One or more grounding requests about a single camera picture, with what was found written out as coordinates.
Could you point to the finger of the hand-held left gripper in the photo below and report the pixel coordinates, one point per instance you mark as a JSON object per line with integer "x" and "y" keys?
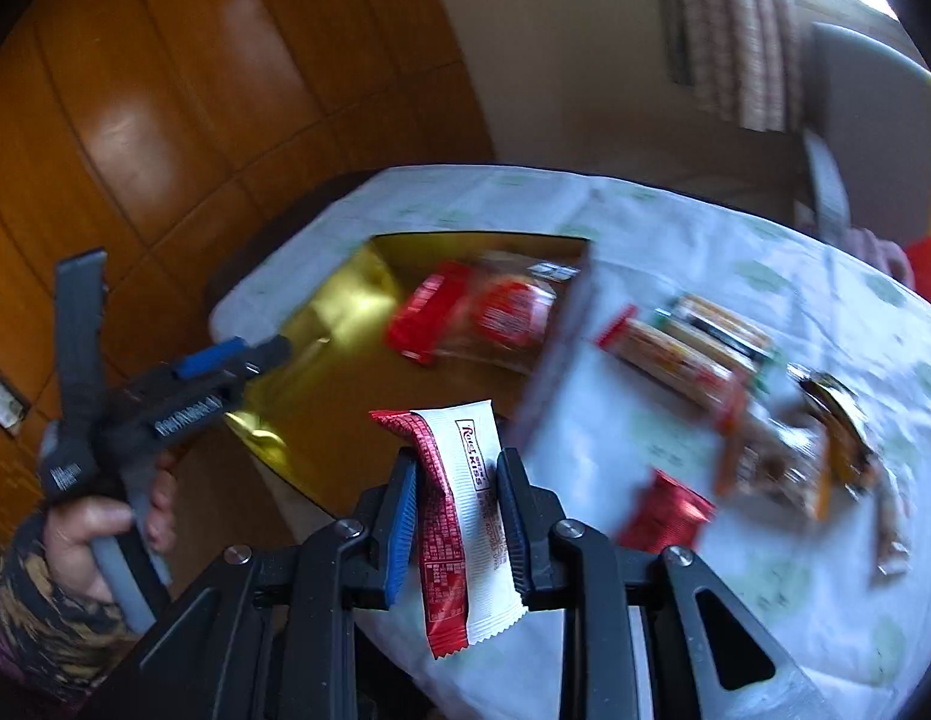
{"x": 207, "y": 360}
{"x": 267, "y": 354}

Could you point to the red plastic bag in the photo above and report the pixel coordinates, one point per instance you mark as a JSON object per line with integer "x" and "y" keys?
{"x": 929, "y": 262}

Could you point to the shiny red foil packet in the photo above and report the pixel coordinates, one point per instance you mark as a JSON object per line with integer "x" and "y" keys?
{"x": 664, "y": 514}

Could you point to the grey and yellow sofa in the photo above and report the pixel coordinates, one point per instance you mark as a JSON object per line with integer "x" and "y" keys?
{"x": 863, "y": 105}

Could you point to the person's left forearm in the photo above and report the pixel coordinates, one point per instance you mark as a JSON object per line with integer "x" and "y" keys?
{"x": 38, "y": 615}

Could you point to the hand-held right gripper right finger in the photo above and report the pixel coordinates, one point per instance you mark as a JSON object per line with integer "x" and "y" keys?
{"x": 513, "y": 532}

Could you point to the green-edged cracker packet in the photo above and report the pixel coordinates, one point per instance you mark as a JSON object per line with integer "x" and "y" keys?
{"x": 724, "y": 330}

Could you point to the gold cardboard box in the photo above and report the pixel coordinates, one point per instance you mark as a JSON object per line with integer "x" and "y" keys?
{"x": 338, "y": 300}

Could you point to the clear round pastry packet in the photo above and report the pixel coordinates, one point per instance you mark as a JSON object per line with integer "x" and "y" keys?
{"x": 510, "y": 311}

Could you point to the pink cloth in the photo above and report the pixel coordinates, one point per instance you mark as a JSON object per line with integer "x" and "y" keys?
{"x": 878, "y": 251}

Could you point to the small clear snack packet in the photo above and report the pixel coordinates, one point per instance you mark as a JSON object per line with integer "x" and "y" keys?
{"x": 891, "y": 532}

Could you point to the beige patterned curtain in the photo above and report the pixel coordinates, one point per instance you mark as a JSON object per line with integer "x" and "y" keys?
{"x": 724, "y": 30}

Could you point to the person's left hand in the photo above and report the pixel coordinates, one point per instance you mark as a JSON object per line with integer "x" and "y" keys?
{"x": 79, "y": 532}

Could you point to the gold and dark snack packet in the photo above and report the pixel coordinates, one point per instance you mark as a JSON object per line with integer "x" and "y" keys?
{"x": 840, "y": 427}

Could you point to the white green-patterned tablecloth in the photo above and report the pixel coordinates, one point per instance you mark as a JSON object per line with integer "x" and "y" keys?
{"x": 660, "y": 240}

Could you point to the red-ended cracker bar packet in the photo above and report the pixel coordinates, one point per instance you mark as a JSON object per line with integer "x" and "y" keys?
{"x": 675, "y": 364}

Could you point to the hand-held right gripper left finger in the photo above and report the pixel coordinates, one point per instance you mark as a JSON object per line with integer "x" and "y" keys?
{"x": 400, "y": 532}

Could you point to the wall socket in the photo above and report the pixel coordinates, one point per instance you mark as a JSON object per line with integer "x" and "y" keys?
{"x": 4, "y": 405}

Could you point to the brown and orange snack packet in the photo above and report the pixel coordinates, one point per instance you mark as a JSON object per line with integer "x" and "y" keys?
{"x": 780, "y": 465}

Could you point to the red and white snack packet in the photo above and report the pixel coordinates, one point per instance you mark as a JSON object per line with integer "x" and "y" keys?
{"x": 473, "y": 510}

